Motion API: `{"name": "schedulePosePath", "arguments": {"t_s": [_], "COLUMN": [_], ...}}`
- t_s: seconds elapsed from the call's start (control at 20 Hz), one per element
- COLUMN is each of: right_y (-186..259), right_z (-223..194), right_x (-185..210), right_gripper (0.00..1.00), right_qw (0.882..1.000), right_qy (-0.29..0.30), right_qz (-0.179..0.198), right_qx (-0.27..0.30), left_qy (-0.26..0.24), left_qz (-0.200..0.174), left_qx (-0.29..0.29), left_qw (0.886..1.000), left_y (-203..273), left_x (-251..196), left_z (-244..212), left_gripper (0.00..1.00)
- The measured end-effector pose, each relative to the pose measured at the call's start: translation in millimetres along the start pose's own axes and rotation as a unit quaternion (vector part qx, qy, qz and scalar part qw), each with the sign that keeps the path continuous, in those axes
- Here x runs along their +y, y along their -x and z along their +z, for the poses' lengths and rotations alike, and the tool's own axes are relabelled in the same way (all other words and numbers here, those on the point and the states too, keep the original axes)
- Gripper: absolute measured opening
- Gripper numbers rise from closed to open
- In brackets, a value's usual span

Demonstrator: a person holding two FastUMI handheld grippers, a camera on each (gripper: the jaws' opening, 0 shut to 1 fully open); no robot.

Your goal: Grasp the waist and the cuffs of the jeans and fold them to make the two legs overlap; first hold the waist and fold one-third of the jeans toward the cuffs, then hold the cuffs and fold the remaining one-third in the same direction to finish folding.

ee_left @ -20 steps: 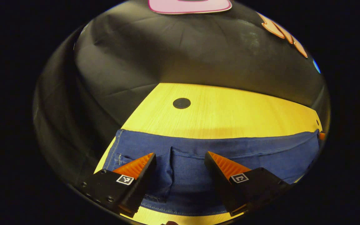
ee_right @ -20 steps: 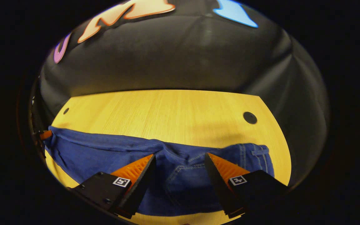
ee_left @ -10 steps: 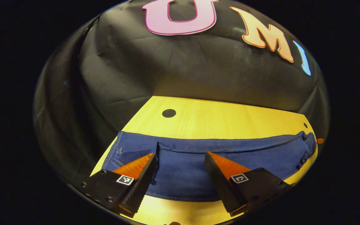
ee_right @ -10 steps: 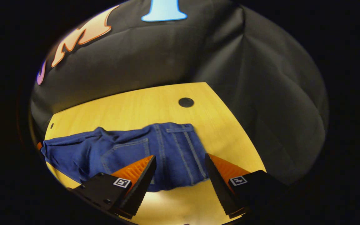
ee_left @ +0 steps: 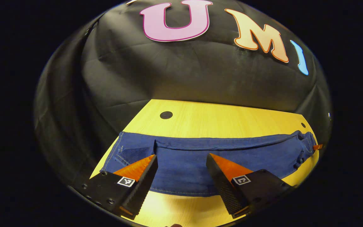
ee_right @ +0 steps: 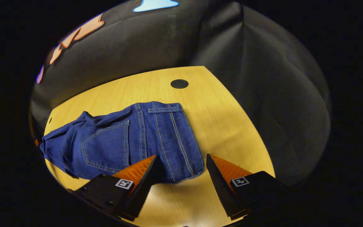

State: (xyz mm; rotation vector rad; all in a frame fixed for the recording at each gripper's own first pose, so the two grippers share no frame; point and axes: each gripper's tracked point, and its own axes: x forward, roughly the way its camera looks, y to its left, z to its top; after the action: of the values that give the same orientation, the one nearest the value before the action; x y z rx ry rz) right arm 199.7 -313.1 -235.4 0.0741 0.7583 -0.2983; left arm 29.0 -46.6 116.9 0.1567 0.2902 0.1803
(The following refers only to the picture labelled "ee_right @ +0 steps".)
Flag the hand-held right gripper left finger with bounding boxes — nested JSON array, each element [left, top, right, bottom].
[[73, 154, 160, 221]]

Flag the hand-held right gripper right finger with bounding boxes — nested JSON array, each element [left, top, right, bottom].
[[206, 154, 292, 220]]

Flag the blue denim jeans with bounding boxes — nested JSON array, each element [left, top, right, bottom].
[[40, 102, 205, 184]]

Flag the black backdrop cloth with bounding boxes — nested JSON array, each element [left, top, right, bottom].
[[30, 0, 331, 186]]

